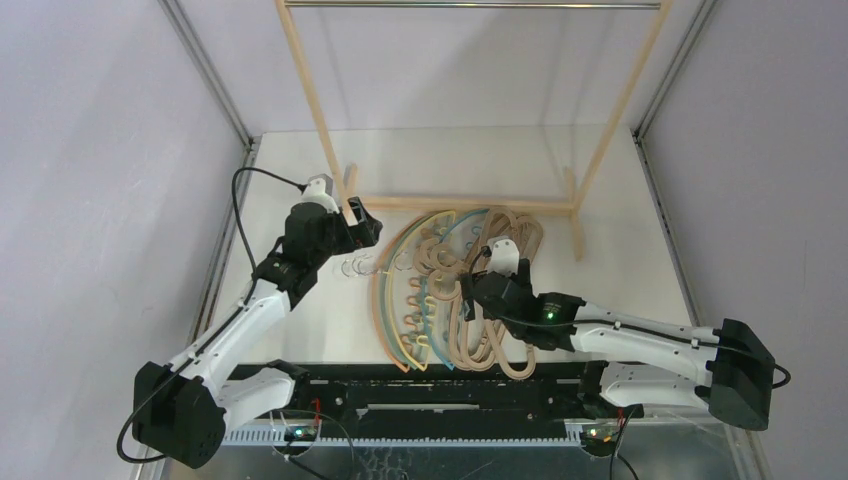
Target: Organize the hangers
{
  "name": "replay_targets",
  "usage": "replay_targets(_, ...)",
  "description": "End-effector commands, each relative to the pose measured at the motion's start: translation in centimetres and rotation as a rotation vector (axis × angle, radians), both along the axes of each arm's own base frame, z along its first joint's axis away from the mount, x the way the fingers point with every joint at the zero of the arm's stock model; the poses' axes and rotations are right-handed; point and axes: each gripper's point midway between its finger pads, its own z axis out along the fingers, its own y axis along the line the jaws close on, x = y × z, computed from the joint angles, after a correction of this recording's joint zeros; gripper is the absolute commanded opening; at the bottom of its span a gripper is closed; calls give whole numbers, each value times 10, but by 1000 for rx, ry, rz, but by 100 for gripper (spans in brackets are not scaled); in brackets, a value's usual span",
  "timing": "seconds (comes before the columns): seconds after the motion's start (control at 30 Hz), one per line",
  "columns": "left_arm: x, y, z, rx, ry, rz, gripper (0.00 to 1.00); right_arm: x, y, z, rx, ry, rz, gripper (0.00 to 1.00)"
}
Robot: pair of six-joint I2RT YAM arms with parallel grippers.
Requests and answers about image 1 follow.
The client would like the beige plastic hanger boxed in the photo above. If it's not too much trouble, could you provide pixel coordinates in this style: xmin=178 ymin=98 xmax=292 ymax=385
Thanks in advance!
xmin=413 ymin=207 xmax=544 ymax=380
xmin=413 ymin=235 xmax=503 ymax=372
xmin=426 ymin=243 xmax=537 ymax=381
xmin=458 ymin=209 xmax=544 ymax=380

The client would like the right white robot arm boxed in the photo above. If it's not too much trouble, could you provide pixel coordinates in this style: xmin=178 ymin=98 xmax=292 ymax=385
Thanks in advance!
xmin=460 ymin=259 xmax=781 ymax=431

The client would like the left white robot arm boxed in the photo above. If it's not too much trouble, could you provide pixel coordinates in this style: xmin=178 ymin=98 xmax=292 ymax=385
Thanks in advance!
xmin=116 ymin=194 xmax=382 ymax=469

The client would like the wooden clothes rack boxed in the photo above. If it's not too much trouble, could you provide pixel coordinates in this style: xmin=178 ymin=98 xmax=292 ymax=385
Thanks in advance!
xmin=275 ymin=1 xmax=674 ymax=261

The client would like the right circuit board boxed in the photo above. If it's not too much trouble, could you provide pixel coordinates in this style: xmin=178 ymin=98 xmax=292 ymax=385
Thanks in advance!
xmin=581 ymin=426 xmax=618 ymax=445

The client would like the circuit board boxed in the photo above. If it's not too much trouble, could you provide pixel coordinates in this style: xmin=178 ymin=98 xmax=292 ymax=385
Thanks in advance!
xmin=581 ymin=426 xmax=618 ymax=445
xmin=282 ymin=426 xmax=319 ymax=444

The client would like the left circuit board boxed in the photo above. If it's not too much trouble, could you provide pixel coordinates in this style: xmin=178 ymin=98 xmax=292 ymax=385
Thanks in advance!
xmin=282 ymin=426 xmax=319 ymax=444

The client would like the orange wire hanger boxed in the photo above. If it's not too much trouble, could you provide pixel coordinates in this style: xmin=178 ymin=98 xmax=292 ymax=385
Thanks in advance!
xmin=367 ymin=213 xmax=432 ymax=373

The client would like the green wire hanger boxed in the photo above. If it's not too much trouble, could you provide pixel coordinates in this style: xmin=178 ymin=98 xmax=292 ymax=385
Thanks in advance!
xmin=384 ymin=213 xmax=434 ymax=370

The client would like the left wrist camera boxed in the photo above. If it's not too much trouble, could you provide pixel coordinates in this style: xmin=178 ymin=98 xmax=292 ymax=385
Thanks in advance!
xmin=300 ymin=174 xmax=340 ymax=214

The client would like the blue wire hanger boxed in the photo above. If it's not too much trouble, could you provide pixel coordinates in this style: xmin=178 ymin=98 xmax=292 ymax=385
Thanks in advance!
xmin=392 ymin=209 xmax=495 ymax=371

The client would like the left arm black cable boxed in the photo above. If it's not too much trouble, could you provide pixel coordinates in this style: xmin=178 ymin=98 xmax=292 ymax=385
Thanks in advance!
xmin=116 ymin=166 xmax=310 ymax=464

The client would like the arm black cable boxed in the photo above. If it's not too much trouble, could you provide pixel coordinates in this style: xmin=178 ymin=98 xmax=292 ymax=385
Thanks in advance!
xmin=463 ymin=246 xmax=792 ymax=391
xmin=116 ymin=166 xmax=310 ymax=464

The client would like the yellow wire hanger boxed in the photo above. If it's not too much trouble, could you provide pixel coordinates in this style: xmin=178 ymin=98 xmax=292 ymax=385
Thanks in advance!
xmin=360 ymin=210 xmax=456 ymax=373

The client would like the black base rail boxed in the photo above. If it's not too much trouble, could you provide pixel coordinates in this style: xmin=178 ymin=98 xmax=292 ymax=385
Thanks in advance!
xmin=228 ymin=361 xmax=644 ymax=440

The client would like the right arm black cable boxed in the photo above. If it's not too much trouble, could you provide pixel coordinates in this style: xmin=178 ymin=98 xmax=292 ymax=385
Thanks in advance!
xmin=463 ymin=246 xmax=792 ymax=391

